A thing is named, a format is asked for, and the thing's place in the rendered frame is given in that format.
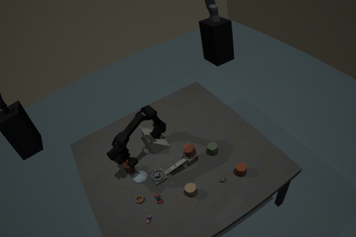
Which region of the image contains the reddish-brown cylinder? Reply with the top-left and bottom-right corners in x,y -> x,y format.
236,162 -> 247,177
183,144 -> 196,158

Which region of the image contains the tan cylinder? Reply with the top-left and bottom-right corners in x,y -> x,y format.
184,183 -> 197,198

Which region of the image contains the green cylinder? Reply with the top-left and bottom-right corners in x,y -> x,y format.
207,142 -> 218,156

